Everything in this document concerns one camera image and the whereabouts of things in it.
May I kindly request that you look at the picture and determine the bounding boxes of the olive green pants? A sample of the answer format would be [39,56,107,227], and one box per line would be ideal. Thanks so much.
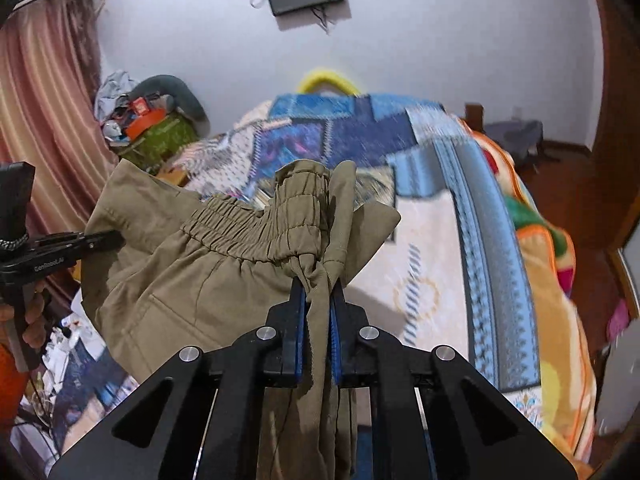
[81,159,400,479]

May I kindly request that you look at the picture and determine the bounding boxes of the orange sleeve forearm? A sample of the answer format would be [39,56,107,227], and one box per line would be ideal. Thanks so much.
[0,346,28,434]

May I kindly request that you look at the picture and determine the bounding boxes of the left hand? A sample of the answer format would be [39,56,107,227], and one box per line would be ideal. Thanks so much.
[0,282,47,350]

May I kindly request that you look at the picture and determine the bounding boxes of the orange floral blanket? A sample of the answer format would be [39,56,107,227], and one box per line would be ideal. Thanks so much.
[471,131,597,479]

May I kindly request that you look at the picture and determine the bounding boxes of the pink striped curtain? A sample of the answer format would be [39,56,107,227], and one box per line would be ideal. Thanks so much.
[1,0,117,235]

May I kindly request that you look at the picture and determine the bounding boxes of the blue patchwork bedspread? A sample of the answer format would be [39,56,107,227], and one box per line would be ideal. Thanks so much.
[49,92,547,480]

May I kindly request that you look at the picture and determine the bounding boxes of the small dark side table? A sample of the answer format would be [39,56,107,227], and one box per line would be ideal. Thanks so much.
[464,103,544,166]

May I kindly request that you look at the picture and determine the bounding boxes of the brown wooden door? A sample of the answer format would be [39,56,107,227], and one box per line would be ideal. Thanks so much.
[514,0,640,321]

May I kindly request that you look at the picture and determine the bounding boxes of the yellow curved headboard item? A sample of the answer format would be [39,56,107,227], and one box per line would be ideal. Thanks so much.
[296,68,361,96]

